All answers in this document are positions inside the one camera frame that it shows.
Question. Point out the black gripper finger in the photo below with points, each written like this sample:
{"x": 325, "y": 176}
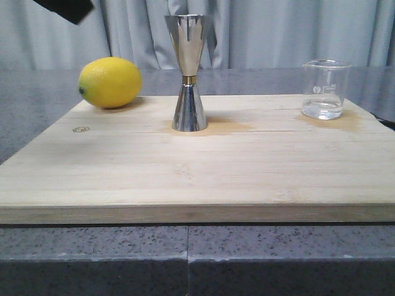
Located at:
{"x": 73, "y": 11}

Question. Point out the yellow lemon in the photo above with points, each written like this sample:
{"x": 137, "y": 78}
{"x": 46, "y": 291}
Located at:
{"x": 110, "y": 82}

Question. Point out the clear glass beaker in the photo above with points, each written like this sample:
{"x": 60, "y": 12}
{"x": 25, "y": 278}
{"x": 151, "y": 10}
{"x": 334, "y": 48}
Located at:
{"x": 325, "y": 83}

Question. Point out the silver double jigger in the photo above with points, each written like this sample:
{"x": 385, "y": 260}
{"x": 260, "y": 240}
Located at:
{"x": 188, "y": 34}

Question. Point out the wooden cutting board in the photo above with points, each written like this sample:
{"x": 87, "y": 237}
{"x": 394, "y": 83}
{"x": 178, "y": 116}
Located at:
{"x": 259, "y": 160}

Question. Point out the grey curtain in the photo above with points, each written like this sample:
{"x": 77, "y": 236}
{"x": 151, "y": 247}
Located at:
{"x": 244, "y": 34}

